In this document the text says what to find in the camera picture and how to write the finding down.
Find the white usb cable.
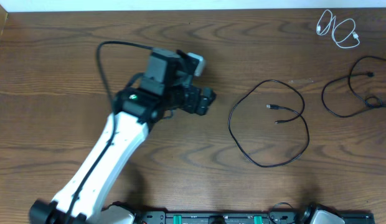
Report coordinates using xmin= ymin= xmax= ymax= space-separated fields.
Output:
xmin=316 ymin=9 xmax=361 ymax=49

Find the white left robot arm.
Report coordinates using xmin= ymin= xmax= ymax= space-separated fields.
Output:
xmin=29 ymin=48 xmax=216 ymax=223

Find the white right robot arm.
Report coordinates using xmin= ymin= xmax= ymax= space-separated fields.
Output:
xmin=300 ymin=203 xmax=345 ymax=224

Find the black left camera cable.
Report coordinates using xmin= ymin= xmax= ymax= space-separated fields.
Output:
xmin=64 ymin=40 xmax=155 ymax=224

